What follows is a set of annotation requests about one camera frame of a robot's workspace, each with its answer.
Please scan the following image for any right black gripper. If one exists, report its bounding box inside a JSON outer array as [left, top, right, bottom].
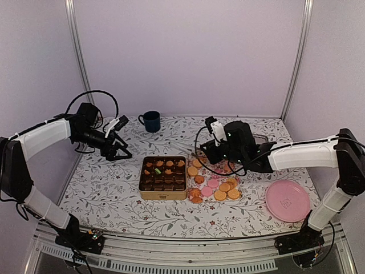
[[200, 139, 246, 166]]

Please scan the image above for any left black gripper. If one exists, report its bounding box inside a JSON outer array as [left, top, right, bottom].
[[74, 126, 132, 160]]

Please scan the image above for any gold cookie tin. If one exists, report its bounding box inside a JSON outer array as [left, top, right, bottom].
[[139, 156, 188, 200]]

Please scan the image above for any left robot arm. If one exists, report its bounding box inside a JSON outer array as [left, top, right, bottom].
[[1, 103, 132, 248]]

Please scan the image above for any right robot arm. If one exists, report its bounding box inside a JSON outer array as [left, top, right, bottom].
[[194, 116, 364, 249]]

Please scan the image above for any floral cookie tray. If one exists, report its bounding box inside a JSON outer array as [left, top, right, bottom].
[[187, 156, 242, 203]]

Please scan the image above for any pink macaron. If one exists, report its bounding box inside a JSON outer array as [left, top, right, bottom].
[[201, 187, 213, 197]]

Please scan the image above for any dark blue mug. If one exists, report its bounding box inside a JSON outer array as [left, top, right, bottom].
[[138, 111, 161, 133]]

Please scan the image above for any round waffle cookie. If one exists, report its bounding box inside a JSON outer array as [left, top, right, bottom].
[[214, 190, 227, 201], [228, 188, 241, 200]]

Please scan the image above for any swirl butter cookie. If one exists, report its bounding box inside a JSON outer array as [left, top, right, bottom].
[[189, 188, 201, 199]]

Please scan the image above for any tin lid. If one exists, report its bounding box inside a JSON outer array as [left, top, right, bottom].
[[253, 134, 269, 145]]

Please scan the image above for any floral tablecloth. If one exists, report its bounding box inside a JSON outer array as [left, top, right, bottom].
[[60, 116, 319, 238]]

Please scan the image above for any pink plate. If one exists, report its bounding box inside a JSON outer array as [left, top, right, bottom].
[[265, 180, 311, 223]]

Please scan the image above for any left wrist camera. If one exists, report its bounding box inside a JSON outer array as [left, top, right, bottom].
[[103, 115, 129, 138]]

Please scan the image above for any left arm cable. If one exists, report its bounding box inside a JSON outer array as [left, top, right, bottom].
[[66, 90, 120, 120]]

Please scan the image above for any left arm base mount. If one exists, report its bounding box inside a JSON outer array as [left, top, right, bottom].
[[53, 218, 105, 255]]

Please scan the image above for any aluminium front rail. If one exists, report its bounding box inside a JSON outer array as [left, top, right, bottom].
[[25, 223, 359, 273]]

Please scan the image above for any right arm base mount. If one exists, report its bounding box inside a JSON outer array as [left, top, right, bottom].
[[274, 227, 325, 255]]

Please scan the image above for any left frame post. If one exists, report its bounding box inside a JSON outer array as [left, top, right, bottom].
[[64, 0, 91, 91]]

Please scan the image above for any frame post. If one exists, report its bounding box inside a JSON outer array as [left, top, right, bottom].
[[64, 0, 91, 91], [280, 0, 314, 122]]

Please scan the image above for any right frame post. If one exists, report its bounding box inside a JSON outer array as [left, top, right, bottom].
[[280, 0, 314, 122]]

